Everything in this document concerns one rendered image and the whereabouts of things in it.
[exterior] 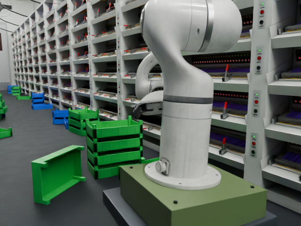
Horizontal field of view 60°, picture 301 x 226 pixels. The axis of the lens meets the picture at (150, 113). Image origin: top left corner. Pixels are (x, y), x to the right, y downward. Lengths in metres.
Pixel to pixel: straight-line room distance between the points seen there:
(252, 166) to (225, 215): 0.81
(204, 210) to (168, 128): 0.19
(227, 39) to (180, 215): 0.38
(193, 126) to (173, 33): 0.21
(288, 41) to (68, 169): 1.25
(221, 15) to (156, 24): 0.14
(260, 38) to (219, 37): 0.71
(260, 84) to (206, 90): 0.72
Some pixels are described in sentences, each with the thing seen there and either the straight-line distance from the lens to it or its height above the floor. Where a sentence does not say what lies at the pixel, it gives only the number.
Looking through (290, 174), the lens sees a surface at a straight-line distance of 1.33.
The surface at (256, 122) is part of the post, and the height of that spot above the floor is 0.37.
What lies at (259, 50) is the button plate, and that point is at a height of 0.70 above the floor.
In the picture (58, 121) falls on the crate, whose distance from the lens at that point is 3.26.
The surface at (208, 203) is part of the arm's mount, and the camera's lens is 0.55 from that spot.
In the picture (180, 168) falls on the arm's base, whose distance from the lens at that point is 0.61.
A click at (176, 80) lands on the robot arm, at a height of 0.59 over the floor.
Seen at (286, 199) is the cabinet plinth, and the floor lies 0.04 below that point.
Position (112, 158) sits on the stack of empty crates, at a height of 0.11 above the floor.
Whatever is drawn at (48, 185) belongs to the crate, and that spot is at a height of 0.04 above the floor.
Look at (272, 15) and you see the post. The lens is 1.31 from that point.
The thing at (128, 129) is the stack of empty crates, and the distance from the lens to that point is 1.54.
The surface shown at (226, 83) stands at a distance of 1.42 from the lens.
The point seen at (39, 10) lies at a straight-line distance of 5.81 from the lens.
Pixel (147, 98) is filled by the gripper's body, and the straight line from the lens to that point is 0.83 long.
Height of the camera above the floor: 0.61
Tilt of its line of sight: 9 degrees down
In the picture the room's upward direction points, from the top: straight up
